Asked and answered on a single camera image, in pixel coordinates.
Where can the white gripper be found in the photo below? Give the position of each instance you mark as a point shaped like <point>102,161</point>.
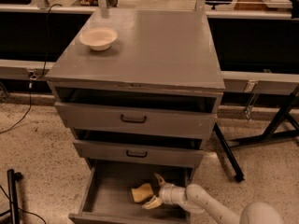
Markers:
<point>166,191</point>

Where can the yellow sponge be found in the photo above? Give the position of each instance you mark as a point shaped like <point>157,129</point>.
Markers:
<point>142,193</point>

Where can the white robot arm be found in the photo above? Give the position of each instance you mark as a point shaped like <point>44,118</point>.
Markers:
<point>194,199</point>

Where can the grey bottom drawer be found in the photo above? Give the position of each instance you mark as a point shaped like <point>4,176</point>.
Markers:
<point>109,200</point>

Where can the grey drawer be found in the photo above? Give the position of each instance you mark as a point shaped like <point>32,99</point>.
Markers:
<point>106,118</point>
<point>168,156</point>
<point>109,200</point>

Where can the grey middle drawer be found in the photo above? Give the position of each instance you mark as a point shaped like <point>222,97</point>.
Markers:
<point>168,156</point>

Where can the grey top drawer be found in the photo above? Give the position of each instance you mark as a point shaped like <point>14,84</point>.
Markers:
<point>106,118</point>

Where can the grey drawer cabinet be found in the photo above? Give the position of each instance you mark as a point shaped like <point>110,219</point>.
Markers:
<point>161,60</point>

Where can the black stand lower left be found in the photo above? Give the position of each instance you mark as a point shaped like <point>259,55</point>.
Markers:
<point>10,212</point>

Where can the white paper bowl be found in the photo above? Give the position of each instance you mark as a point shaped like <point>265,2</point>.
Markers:
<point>98,38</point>

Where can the black middle drawer handle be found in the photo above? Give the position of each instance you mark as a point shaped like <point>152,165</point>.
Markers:
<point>136,154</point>

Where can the black drawer handle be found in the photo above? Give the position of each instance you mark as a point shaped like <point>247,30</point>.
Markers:
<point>136,154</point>
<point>126,119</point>

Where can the black top drawer handle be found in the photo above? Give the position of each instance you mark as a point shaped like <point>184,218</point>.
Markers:
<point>126,119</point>

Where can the black metal stand frame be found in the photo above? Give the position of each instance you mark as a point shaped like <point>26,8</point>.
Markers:
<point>268,135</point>

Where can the grey barrier rail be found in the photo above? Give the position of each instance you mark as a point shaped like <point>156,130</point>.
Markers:
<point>24,70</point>

